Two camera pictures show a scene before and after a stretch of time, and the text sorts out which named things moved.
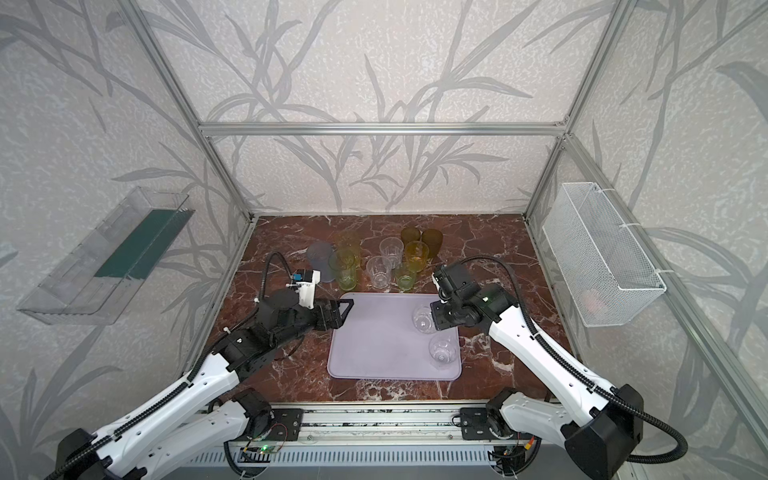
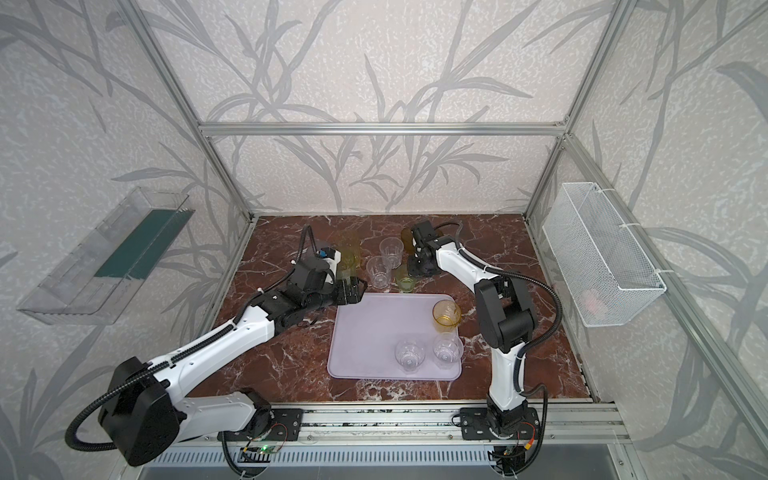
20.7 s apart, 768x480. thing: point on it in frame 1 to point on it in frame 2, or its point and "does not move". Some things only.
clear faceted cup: [392, 247] does not move
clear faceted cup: [442, 351] does not move
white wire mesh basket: [609, 275] does not move
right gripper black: [435, 307] to [413, 272]
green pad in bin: [145, 246] does not move
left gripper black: [334, 321] to [355, 296]
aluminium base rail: [379, 424] does not move
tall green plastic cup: [345, 262] does not move
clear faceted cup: [423, 320] to [410, 354]
